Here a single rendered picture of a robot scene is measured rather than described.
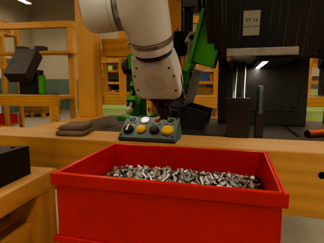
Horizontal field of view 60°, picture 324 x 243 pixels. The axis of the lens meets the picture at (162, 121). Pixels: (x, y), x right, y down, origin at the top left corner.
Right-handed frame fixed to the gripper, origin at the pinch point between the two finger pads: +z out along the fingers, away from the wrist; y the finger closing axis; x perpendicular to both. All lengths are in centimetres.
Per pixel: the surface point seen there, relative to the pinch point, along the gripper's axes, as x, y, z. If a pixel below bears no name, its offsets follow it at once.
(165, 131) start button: -1.3, -0.2, 6.0
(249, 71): 39.7, 20.4, 15.3
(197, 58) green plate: 29.2, 4.0, 3.4
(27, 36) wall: 858, -801, 367
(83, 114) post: 46, -58, 43
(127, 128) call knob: -1.1, -10.5, 5.8
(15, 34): 402, -416, 158
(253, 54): 13.3, 19.8, -6.5
